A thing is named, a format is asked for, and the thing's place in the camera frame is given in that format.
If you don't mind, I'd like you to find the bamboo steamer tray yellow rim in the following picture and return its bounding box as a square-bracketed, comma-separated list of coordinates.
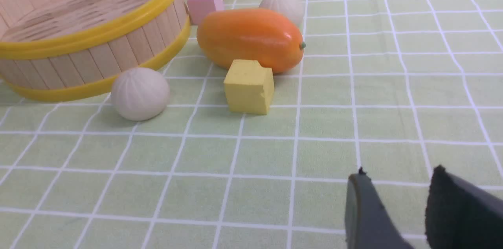
[0, 0, 191, 102]

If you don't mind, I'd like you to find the pink foam cube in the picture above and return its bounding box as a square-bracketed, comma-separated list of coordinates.
[187, 0, 224, 25]

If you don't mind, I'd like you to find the white bun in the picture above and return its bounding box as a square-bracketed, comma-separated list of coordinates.
[110, 68, 171, 121]
[259, 0, 305, 26]

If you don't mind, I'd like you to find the yellow foam cube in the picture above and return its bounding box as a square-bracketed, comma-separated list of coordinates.
[224, 60, 275, 115]

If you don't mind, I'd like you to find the orange toy mango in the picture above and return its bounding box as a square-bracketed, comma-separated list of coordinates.
[196, 7, 307, 74]

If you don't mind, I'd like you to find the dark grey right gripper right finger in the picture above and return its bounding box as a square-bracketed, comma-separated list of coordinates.
[425, 165, 503, 249]

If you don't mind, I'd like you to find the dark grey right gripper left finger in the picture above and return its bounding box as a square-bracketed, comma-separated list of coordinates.
[345, 167, 413, 249]

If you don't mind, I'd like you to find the green checkered tablecloth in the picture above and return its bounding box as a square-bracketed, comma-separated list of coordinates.
[1, 0, 502, 249]

